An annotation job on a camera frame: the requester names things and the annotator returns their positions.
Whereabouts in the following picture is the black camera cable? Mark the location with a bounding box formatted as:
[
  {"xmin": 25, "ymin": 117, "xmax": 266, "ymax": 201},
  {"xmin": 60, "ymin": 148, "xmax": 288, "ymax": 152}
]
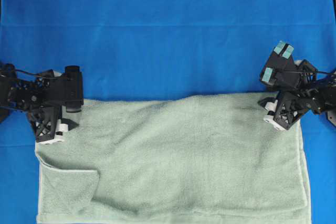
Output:
[
  {"xmin": 10, "ymin": 69, "xmax": 64, "ymax": 78},
  {"xmin": 278, "ymin": 69, "xmax": 336, "ymax": 76}
]

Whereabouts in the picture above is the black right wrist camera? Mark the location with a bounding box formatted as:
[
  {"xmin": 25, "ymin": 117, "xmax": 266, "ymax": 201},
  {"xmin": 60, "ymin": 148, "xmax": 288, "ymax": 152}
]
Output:
[{"xmin": 260, "ymin": 41, "xmax": 300, "ymax": 89}]

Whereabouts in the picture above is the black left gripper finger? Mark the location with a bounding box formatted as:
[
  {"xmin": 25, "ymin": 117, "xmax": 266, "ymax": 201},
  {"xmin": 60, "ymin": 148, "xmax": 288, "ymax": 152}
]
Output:
[
  {"xmin": 54, "ymin": 106, "xmax": 79, "ymax": 133},
  {"xmin": 33, "ymin": 107, "xmax": 64, "ymax": 144}
]

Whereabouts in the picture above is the sage green bath towel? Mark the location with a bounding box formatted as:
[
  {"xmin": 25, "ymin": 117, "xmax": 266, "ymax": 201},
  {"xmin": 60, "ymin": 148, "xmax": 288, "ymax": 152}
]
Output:
[{"xmin": 35, "ymin": 93, "xmax": 311, "ymax": 223}]

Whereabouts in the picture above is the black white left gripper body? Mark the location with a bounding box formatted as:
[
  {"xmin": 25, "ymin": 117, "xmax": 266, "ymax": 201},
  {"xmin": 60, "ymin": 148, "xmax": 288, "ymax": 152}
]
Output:
[{"xmin": 7, "ymin": 70, "xmax": 66, "ymax": 115}]

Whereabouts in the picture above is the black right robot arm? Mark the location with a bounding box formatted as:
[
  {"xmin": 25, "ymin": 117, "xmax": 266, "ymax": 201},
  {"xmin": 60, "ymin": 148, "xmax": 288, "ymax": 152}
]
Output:
[{"xmin": 258, "ymin": 60, "xmax": 335, "ymax": 131}]

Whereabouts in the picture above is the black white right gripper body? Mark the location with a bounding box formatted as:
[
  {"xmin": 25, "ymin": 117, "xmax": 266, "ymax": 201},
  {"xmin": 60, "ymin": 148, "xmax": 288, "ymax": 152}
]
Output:
[{"xmin": 280, "ymin": 60, "xmax": 328, "ymax": 114}]

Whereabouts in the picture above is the black left camera cable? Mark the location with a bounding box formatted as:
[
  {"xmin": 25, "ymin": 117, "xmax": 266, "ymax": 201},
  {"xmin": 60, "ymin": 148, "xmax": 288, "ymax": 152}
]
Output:
[{"xmin": 10, "ymin": 69, "xmax": 64, "ymax": 78}]

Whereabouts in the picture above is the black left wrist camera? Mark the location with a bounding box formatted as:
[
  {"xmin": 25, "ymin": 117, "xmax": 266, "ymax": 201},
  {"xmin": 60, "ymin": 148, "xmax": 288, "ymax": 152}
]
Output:
[{"xmin": 64, "ymin": 66, "xmax": 83, "ymax": 113}]

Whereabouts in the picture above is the black right camera cable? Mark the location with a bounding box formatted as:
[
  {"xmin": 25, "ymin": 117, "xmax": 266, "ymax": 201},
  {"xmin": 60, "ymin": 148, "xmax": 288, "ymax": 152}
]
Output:
[{"xmin": 278, "ymin": 69, "xmax": 336, "ymax": 76}]

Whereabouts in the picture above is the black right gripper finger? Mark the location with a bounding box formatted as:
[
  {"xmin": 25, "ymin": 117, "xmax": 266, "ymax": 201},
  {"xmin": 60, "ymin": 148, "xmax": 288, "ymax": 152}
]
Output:
[
  {"xmin": 258, "ymin": 97, "xmax": 278, "ymax": 111},
  {"xmin": 264, "ymin": 91, "xmax": 309, "ymax": 131}
]

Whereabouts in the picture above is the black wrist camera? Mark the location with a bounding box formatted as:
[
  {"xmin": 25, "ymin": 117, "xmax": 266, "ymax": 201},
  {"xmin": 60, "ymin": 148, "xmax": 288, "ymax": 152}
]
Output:
[
  {"xmin": 64, "ymin": 66, "xmax": 83, "ymax": 113},
  {"xmin": 260, "ymin": 41, "xmax": 300, "ymax": 89}
]

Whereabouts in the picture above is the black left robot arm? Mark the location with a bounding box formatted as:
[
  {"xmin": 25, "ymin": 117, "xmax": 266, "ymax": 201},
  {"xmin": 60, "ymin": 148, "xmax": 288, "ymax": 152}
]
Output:
[{"xmin": 1, "ymin": 64, "xmax": 83, "ymax": 144}]

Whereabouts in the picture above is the blue table cloth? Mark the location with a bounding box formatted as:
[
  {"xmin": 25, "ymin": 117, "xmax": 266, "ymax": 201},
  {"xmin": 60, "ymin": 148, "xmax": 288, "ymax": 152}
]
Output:
[{"xmin": 0, "ymin": 0, "xmax": 336, "ymax": 224}]

